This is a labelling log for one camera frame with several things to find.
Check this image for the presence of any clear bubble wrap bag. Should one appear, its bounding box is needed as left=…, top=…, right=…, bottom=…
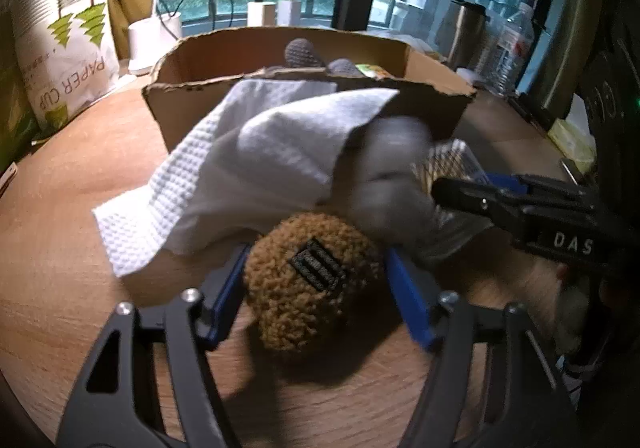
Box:
left=319, top=116, right=494, bottom=270

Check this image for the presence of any capybara tissue pack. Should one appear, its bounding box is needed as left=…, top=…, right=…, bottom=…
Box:
left=356, top=64, right=394, bottom=80

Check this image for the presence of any brown plush toy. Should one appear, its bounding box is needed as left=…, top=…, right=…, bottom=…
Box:
left=243, top=212, right=385, bottom=358

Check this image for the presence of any black dotted glove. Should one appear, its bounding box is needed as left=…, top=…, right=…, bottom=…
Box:
left=284, top=38, right=364, bottom=78

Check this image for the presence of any white waffle cloth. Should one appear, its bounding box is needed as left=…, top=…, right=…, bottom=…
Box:
left=93, top=80, right=398, bottom=277

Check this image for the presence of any person's hand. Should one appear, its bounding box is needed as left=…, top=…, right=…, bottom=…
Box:
left=553, top=263, right=590, bottom=354

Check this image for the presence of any yellow green tissue pack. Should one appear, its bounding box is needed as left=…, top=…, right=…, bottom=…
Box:
left=548, top=94, right=597, bottom=174

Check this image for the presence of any white earbuds case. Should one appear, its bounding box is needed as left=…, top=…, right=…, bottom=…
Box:
left=456, top=68, right=484, bottom=86

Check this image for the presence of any clear water bottle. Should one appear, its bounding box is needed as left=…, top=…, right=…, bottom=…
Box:
left=487, top=2, right=535, bottom=98

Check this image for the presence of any stainless steel tumbler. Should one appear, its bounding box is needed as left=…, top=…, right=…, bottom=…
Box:
left=437, top=0, right=487, bottom=71

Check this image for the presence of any wooden stick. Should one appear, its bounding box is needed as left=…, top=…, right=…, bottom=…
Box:
left=0, top=162, right=17, bottom=197

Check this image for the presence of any green snack bag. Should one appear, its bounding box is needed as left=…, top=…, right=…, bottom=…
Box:
left=0, top=12, right=39, bottom=173

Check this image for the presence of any cardboard box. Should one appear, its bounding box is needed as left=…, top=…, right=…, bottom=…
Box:
left=142, top=26, right=476, bottom=150

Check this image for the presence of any paper cup package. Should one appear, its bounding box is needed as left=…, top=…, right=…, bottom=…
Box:
left=10, top=0, right=119, bottom=135

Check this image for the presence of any white desk lamp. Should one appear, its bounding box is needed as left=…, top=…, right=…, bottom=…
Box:
left=128, top=0, right=182, bottom=76

